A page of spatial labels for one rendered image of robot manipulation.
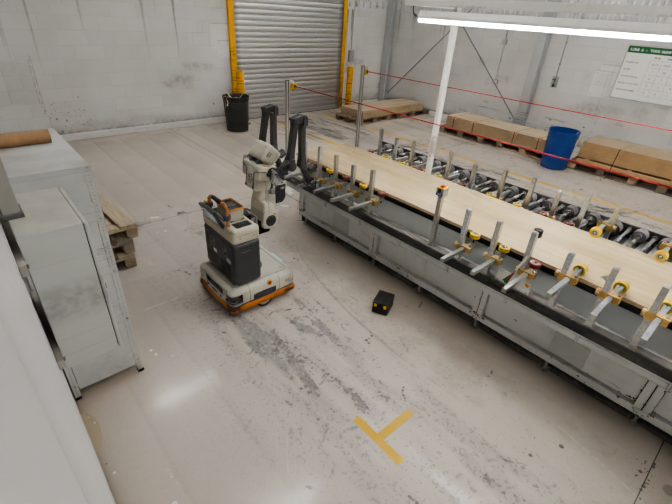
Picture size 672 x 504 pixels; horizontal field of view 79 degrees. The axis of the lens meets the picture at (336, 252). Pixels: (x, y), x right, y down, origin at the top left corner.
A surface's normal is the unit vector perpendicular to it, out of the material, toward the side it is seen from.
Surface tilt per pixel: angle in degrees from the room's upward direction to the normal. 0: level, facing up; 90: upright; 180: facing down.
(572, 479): 0
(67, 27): 90
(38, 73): 90
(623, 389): 90
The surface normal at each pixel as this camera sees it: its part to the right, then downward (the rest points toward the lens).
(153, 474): 0.06, -0.86
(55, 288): 0.66, 0.42
